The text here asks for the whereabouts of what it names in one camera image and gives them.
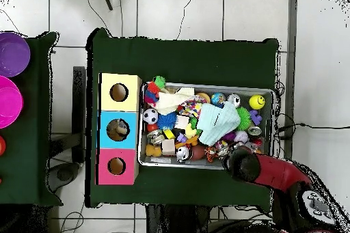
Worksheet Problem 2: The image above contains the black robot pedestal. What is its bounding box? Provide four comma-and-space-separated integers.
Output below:
146, 204, 211, 233

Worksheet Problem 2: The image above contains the plain wooden cube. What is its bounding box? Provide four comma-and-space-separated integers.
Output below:
174, 115, 190, 129

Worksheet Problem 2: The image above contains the black power cable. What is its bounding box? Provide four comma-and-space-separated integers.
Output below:
275, 122, 350, 133

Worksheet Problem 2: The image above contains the mint green waffle cloth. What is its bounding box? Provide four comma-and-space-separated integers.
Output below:
196, 101, 241, 146

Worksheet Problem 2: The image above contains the purple spiky toy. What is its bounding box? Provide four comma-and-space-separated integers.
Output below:
221, 131, 237, 142

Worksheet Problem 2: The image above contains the cream waffle cloth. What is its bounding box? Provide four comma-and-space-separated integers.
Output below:
157, 87, 197, 116

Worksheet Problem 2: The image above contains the small soccer ball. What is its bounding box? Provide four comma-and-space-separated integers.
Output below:
142, 108, 159, 124

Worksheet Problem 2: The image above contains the colourful polka dot cloth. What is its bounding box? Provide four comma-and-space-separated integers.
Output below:
178, 95, 208, 119

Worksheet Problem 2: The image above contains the shallow clear mesh bin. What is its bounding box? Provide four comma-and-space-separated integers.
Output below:
137, 81, 275, 173

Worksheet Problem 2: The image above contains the dark green table cloth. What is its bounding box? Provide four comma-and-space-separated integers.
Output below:
0, 31, 64, 207
84, 27, 280, 208

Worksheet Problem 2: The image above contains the yellow smiley ball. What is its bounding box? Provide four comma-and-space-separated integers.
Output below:
248, 94, 266, 110

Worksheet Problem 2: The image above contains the large blue spiky ball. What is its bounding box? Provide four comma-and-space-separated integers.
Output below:
157, 111, 178, 131

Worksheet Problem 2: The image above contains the magenta bowl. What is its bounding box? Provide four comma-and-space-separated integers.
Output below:
0, 75, 25, 129

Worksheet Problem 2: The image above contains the blue globe ball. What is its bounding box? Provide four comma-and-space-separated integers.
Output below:
210, 92, 227, 107

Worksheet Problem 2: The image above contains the purple bowl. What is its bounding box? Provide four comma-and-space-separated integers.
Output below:
0, 31, 31, 78

